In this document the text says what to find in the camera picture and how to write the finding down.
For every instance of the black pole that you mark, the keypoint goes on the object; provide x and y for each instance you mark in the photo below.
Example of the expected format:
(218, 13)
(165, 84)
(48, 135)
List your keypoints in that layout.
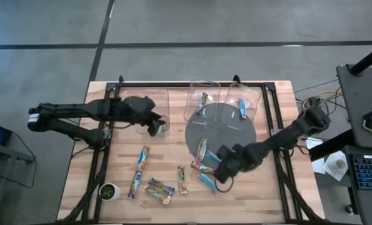
(368, 59)

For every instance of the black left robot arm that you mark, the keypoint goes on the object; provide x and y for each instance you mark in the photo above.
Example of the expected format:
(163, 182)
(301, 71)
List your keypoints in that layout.
(63, 109)

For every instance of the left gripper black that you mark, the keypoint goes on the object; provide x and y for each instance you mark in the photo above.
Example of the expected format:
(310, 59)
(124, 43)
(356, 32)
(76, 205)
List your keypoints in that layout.
(138, 109)

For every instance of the light blue granola bar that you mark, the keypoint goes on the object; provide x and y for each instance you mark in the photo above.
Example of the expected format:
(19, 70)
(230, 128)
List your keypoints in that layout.
(207, 182)
(243, 108)
(214, 156)

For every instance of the clear plastic bin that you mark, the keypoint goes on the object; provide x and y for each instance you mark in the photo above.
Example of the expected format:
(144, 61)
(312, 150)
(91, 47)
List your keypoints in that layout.
(254, 100)
(192, 103)
(163, 100)

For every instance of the grey round mat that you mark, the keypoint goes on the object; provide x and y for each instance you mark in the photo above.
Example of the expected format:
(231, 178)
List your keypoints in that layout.
(210, 134)

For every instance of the white paper sheet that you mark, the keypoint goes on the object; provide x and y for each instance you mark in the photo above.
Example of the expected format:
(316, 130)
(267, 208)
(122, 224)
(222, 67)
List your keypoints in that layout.
(317, 165)

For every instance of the grey metal cart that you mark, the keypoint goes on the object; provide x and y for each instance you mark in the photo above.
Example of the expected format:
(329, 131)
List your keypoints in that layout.
(7, 153)

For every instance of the backlit black keyboard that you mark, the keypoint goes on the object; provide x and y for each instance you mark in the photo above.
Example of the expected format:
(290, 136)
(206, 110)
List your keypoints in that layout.
(370, 172)

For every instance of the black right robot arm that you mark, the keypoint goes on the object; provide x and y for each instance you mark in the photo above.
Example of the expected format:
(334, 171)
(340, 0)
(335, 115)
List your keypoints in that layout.
(285, 134)

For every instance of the small plant in white pot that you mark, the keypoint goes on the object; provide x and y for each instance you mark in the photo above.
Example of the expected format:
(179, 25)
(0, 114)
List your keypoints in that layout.
(109, 192)

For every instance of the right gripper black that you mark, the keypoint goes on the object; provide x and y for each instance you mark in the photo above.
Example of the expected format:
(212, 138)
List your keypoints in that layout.
(240, 162)

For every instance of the silver frame bracket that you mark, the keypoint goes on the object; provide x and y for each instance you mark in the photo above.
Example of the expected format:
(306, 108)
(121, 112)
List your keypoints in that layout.
(275, 132)

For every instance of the black caster wheel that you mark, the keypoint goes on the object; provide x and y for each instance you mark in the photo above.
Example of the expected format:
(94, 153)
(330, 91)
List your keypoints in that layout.
(349, 209)

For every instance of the red orange granola bar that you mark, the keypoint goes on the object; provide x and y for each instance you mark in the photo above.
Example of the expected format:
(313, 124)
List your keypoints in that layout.
(203, 168)

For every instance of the black stand crossbar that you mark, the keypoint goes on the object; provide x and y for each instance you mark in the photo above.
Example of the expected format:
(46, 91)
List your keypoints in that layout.
(329, 145)

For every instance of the black stand plate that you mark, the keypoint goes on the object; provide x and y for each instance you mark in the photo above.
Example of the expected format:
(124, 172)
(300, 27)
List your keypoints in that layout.
(357, 93)

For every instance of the white cup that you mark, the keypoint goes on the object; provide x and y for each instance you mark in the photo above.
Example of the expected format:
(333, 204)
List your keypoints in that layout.
(329, 170)
(339, 164)

